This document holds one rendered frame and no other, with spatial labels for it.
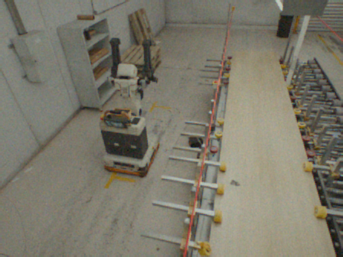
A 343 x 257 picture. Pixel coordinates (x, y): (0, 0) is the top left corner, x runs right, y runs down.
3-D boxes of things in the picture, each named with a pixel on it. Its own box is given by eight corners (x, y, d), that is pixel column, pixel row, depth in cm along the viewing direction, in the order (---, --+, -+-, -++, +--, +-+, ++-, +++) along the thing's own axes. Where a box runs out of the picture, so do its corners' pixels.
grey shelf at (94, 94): (81, 109, 465) (56, 27, 371) (102, 88, 534) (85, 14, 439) (102, 112, 455) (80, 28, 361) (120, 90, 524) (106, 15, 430)
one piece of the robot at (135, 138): (144, 167, 313) (136, 115, 262) (106, 160, 325) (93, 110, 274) (151, 150, 338) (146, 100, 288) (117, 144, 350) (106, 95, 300)
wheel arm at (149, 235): (141, 236, 158) (140, 234, 157) (142, 232, 161) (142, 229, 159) (194, 248, 150) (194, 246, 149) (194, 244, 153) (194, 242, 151)
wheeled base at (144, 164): (146, 178, 314) (144, 165, 299) (103, 170, 328) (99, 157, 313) (160, 145, 365) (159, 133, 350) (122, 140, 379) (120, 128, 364)
